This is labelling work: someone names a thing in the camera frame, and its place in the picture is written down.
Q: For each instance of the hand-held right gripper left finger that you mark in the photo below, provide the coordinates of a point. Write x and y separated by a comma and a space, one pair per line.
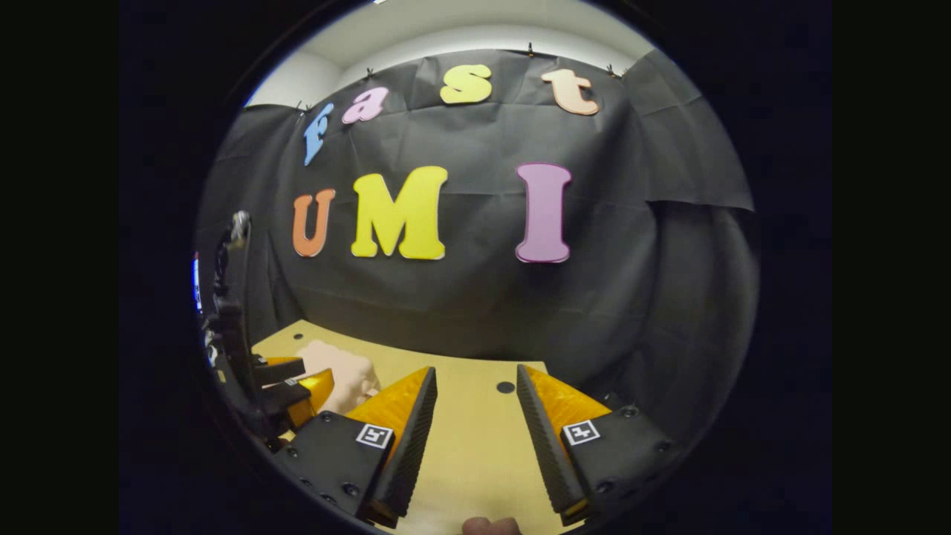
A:
412, 453

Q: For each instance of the black backdrop cloth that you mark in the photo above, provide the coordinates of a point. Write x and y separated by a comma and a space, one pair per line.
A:
461, 312

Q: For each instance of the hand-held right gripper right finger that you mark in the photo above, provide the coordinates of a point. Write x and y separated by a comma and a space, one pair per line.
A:
546, 446

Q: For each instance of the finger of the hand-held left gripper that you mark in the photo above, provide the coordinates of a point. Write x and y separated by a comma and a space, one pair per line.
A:
278, 369
316, 390

